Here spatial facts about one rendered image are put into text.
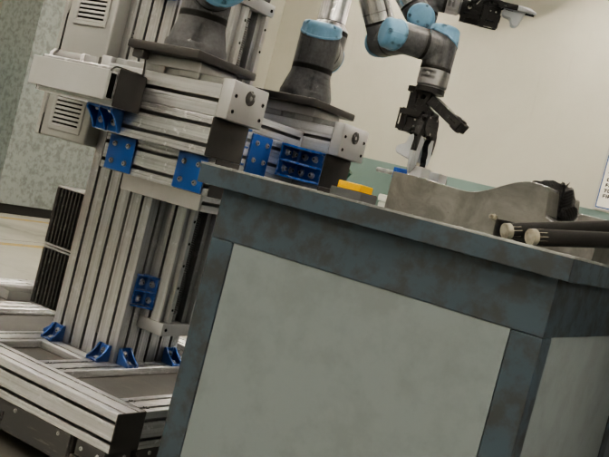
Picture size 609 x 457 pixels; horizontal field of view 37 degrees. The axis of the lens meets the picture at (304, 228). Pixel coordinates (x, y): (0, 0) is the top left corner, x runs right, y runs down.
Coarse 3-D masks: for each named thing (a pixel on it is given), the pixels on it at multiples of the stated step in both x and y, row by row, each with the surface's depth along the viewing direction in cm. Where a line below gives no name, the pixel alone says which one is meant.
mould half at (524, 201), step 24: (408, 192) 213; (432, 192) 210; (456, 192) 207; (480, 192) 204; (504, 192) 201; (528, 192) 198; (552, 192) 198; (432, 216) 209; (456, 216) 206; (480, 216) 203; (504, 216) 200; (528, 216) 197; (552, 216) 200
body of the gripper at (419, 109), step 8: (408, 88) 222; (416, 88) 221; (424, 88) 218; (432, 88) 218; (416, 96) 221; (424, 96) 223; (440, 96) 222; (408, 104) 224; (416, 104) 222; (424, 104) 220; (400, 112) 221; (408, 112) 220; (416, 112) 219; (424, 112) 219; (432, 112) 219; (400, 120) 222; (408, 120) 220; (416, 120) 219; (424, 120) 218; (432, 120) 219; (400, 128) 221; (408, 128) 220; (424, 128) 217; (432, 128) 221; (424, 136) 219; (432, 136) 222
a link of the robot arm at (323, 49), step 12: (312, 24) 253; (324, 24) 253; (300, 36) 256; (312, 36) 252; (324, 36) 252; (336, 36) 254; (300, 48) 254; (312, 48) 253; (324, 48) 253; (336, 48) 256; (300, 60) 254; (312, 60) 253; (324, 60) 253; (336, 60) 264
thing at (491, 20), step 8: (464, 0) 262; (488, 0) 261; (464, 8) 263; (472, 8) 264; (480, 8) 264; (488, 8) 262; (496, 8) 262; (464, 16) 265; (472, 16) 264; (480, 16) 264; (488, 16) 263; (496, 16) 262; (480, 24) 263; (488, 24) 263; (496, 24) 262
